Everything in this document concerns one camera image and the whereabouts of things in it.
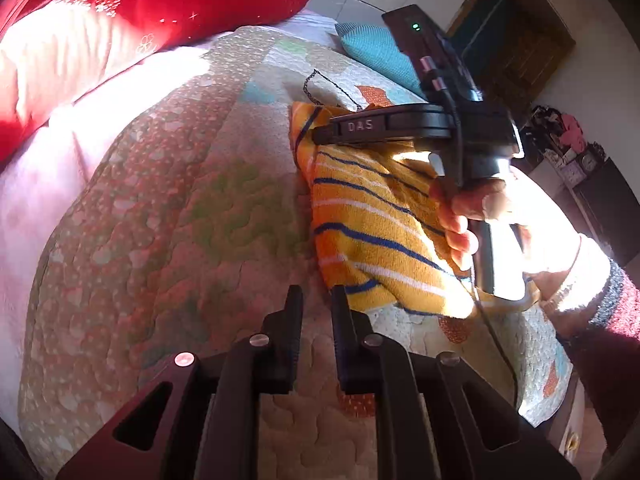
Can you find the wooden door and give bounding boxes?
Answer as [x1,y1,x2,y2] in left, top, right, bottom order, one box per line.
[448,0,575,126]

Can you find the red floral pillow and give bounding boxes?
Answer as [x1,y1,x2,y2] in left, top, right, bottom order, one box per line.
[1,0,309,159]

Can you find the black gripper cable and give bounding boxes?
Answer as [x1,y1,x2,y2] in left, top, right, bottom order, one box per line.
[466,268,522,411]

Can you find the person's right forearm sleeve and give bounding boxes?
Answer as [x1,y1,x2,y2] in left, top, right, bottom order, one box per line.
[541,235,639,453]

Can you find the teal knit cushion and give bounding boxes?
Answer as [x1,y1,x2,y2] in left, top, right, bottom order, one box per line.
[335,22,424,96]

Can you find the white bookshelf unit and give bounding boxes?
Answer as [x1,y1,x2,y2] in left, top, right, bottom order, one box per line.
[519,104,640,256]

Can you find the patchwork quilted bedspread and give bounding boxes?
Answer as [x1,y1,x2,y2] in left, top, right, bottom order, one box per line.
[17,27,572,479]

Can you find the person's right hand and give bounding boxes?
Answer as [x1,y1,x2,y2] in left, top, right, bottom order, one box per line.
[430,167,580,300]

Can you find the yellow striped knit sweater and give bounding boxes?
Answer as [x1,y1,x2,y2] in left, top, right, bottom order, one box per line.
[290,102,475,318]

